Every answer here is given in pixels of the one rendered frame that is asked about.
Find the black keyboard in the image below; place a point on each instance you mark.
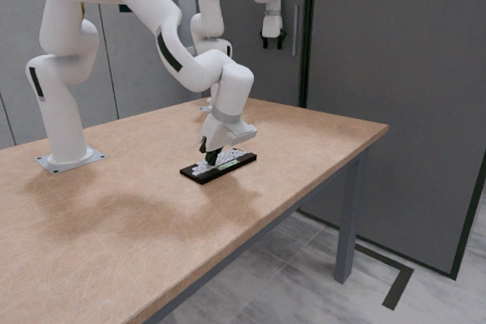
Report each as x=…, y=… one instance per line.
x=202, y=172

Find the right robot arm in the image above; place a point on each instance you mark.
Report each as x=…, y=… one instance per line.
x=64, y=32

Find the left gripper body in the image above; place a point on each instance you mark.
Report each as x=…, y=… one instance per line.
x=271, y=26

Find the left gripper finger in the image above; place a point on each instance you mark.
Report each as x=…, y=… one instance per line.
x=264, y=39
x=280, y=39

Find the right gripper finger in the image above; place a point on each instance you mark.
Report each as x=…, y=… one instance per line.
x=218, y=151
x=210, y=156

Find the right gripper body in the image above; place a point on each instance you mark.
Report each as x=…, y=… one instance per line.
x=215, y=133

